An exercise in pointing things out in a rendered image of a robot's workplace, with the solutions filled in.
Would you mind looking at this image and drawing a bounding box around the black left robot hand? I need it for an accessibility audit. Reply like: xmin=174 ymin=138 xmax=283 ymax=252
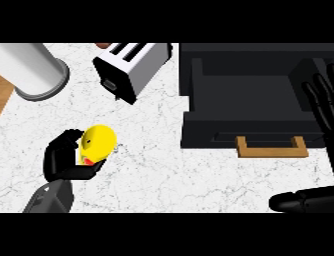
xmin=43 ymin=128 xmax=108 ymax=183

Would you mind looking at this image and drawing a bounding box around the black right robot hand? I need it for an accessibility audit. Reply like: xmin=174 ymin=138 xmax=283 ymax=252
xmin=267 ymin=63 xmax=334 ymax=214

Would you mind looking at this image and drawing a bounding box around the black drawer cabinet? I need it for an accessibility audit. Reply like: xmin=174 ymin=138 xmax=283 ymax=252
xmin=177 ymin=43 xmax=334 ymax=116

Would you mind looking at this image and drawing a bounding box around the black drawer front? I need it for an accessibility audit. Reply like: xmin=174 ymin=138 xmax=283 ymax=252
xmin=180 ymin=111 xmax=329 ymax=150

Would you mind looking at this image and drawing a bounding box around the white cylinder with grey rim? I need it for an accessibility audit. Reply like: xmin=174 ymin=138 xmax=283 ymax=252
xmin=0 ymin=43 xmax=71 ymax=102

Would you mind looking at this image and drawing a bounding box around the white and black toaster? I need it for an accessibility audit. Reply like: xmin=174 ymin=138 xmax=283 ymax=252
xmin=92 ymin=43 xmax=174 ymax=106

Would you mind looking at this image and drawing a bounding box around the wooden drawer handle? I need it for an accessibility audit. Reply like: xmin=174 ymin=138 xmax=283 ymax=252
xmin=236 ymin=135 xmax=310 ymax=159

